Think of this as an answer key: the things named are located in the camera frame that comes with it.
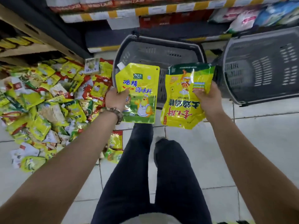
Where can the white shirt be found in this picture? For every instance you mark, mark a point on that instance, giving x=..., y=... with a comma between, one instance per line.
x=151, y=219

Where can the person's left hand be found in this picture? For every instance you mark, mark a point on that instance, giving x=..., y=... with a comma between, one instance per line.
x=113, y=99

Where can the yellow spout seasoning pouch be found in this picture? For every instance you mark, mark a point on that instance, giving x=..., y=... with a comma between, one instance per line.
x=141, y=95

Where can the yellow packets in cardboard box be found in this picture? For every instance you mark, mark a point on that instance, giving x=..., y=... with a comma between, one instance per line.
x=16, y=41

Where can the black trousers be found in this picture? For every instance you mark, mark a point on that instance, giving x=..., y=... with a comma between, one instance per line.
x=172, y=184

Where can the yellow green seasoning bag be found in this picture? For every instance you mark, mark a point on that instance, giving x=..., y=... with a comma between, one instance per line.
x=181, y=100

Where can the grey plastic shopping basket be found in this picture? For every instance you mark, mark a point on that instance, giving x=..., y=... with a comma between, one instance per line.
x=264, y=67
x=161, y=53

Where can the person's left forearm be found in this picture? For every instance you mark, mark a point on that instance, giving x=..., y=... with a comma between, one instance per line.
x=58, y=174

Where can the blue white packet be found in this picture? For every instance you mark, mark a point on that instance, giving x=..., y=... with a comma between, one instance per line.
x=275, y=12

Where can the yellow white striped shelf edge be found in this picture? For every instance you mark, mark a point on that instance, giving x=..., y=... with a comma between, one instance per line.
x=158, y=9

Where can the person's right forearm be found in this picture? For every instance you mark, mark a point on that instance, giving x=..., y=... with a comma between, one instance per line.
x=252, y=170

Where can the row of red white boxes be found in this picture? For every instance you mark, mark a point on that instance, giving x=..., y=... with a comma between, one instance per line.
x=98, y=3

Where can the pile of yellow seasoning packets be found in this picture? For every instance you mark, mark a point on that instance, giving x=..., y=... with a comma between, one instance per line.
x=51, y=102

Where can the person's left thumb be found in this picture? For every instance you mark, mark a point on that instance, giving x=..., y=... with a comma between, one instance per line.
x=123, y=92

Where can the person's right hand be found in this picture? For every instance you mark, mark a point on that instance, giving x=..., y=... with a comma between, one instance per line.
x=210, y=101

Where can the red cartons under shelf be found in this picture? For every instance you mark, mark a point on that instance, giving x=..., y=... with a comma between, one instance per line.
x=172, y=18

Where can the white pink packet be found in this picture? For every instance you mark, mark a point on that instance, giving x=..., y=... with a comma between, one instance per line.
x=240, y=18

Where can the person's right thumb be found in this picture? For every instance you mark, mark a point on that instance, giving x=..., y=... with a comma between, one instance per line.
x=199, y=92

